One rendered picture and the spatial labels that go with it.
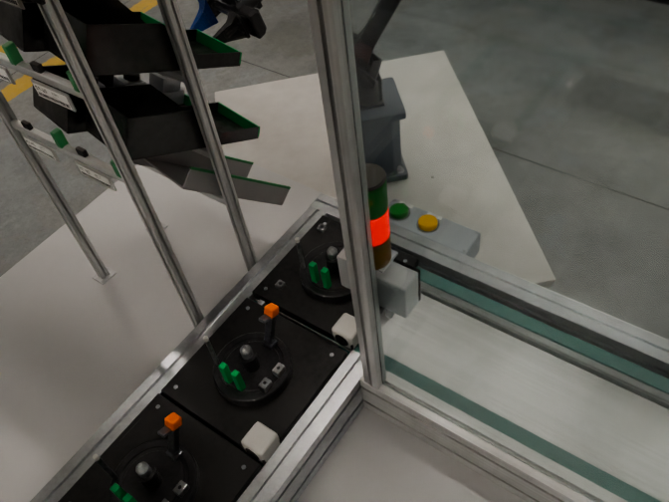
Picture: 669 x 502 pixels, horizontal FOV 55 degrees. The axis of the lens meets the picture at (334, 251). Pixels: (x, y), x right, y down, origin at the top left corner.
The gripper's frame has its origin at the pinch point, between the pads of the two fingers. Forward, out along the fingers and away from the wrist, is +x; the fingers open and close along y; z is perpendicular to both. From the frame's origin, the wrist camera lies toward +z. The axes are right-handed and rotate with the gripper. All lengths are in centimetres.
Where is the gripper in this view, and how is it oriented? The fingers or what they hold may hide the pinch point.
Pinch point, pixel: (211, 28)
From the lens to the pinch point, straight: 138.3
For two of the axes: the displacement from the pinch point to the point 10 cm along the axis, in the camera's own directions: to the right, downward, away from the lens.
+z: -2.9, -4.9, -8.2
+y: 7.0, 4.8, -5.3
